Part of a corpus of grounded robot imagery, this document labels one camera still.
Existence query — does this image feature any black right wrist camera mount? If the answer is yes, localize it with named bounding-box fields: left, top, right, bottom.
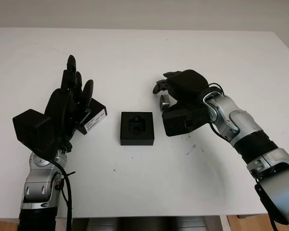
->
left=161, top=107, right=211, bottom=137

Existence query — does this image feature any dark grey robot torso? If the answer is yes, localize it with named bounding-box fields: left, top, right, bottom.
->
left=72, top=216, right=222, bottom=231

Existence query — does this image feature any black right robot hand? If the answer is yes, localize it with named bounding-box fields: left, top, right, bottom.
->
left=153, top=69, right=210, bottom=111

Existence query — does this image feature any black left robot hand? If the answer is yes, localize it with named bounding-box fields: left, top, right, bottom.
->
left=43, top=54, right=94, bottom=153

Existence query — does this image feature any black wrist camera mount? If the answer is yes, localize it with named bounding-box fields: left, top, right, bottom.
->
left=12, top=108, right=63, bottom=157
left=161, top=107, right=211, bottom=137

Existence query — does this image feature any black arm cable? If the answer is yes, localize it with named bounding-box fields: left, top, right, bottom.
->
left=52, top=157, right=77, bottom=231
left=207, top=82, right=279, bottom=231

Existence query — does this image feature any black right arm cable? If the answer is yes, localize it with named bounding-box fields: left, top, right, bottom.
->
left=207, top=82, right=279, bottom=231

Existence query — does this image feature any black box lid white label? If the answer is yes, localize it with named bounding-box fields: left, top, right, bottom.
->
left=76, top=97, right=108, bottom=135

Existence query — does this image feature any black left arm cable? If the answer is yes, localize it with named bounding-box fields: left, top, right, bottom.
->
left=52, top=157, right=77, bottom=231

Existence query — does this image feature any small silver action camera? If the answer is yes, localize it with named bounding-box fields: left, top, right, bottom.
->
left=159, top=94, right=171, bottom=112

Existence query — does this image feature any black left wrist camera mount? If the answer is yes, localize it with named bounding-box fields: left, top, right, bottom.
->
left=12, top=108, right=63, bottom=157

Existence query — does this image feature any black camera box base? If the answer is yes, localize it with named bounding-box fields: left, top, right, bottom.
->
left=119, top=111, right=156, bottom=146

